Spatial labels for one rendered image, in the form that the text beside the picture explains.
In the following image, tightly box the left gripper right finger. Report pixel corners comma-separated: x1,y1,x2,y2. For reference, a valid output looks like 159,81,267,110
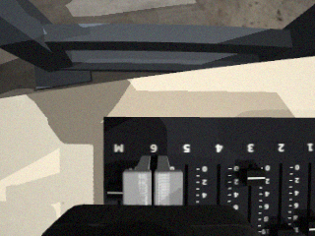
154,155,183,206

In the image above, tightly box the black lighting desk panel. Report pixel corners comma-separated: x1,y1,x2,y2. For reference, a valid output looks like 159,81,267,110
103,117,315,236

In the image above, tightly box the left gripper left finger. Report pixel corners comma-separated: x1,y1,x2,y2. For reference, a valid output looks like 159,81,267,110
123,155,155,206

